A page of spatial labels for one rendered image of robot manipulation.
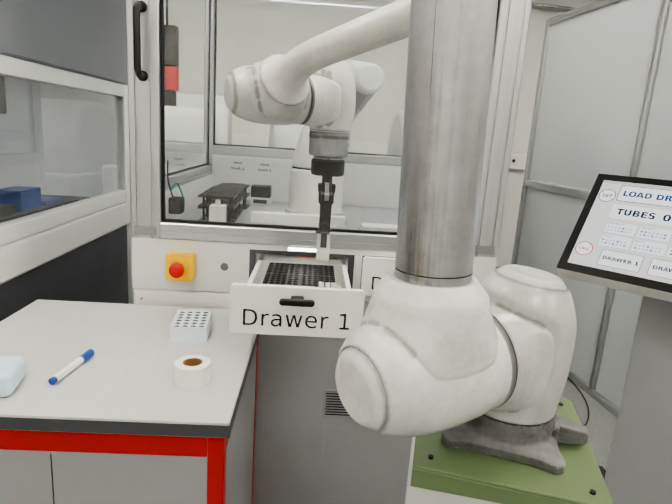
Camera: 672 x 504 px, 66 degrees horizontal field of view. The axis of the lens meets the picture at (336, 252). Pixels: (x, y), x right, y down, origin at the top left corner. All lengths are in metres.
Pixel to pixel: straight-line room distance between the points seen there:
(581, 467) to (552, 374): 0.16
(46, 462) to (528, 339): 0.83
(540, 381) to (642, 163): 2.14
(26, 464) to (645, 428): 1.40
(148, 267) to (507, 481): 1.07
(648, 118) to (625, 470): 1.72
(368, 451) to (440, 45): 1.32
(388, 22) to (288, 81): 0.21
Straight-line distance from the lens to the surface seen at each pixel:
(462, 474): 0.82
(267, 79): 1.02
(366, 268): 1.44
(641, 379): 1.56
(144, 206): 1.49
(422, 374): 0.63
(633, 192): 1.54
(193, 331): 1.26
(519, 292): 0.77
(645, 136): 2.86
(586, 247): 1.45
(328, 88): 1.11
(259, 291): 1.12
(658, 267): 1.41
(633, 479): 1.67
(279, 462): 1.72
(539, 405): 0.85
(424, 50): 0.63
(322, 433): 1.66
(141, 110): 1.48
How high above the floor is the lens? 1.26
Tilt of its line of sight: 13 degrees down
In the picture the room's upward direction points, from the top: 4 degrees clockwise
